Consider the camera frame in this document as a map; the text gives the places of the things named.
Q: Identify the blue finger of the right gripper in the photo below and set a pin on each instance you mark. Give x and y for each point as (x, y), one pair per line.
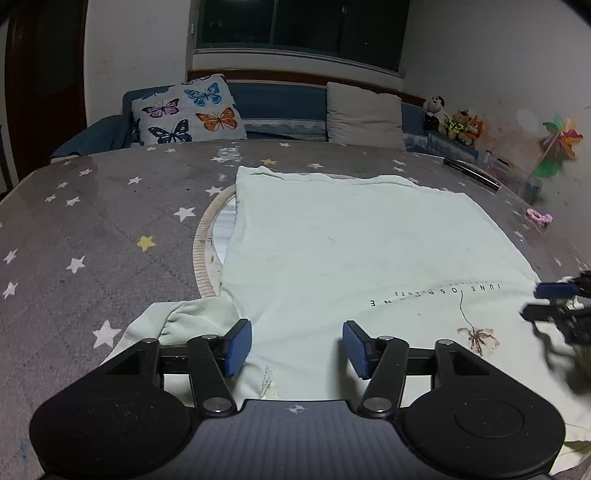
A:
(546, 313)
(557, 290)

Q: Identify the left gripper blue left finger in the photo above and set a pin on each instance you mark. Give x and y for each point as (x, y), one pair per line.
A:
(212, 360)

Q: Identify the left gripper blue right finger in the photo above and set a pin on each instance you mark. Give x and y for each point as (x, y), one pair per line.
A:
(383, 362)

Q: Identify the pale green t-shirt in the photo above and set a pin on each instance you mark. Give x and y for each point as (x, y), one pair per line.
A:
(310, 251)

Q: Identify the clear plastic box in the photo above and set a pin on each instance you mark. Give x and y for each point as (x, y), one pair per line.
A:
(513, 177)

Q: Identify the round induction cooktop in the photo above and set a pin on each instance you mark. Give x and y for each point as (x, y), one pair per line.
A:
(210, 241)

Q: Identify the black remote bar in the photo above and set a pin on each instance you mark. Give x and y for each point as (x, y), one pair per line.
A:
(472, 171)

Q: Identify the colourful pinwheel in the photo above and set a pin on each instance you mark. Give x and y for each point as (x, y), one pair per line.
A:
(558, 146)

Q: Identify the grey star tablecloth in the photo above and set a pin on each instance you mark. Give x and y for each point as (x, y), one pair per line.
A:
(87, 244)

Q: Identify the orange plush toy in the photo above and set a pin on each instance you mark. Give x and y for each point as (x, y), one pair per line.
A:
(473, 131)

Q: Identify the panda plush toy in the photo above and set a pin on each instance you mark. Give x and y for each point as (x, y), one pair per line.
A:
(435, 116)

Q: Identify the beige plain pillow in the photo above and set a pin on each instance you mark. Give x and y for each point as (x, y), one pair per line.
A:
(360, 117)

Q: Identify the butterfly print pillow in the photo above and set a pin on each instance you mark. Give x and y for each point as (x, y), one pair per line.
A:
(199, 110)

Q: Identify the blue sofa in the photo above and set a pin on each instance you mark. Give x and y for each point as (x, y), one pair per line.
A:
(269, 110)

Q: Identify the dark green window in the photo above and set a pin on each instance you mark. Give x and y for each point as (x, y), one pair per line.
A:
(368, 31)

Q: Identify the dark wooden door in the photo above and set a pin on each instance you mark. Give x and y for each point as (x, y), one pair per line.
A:
(44, 78)

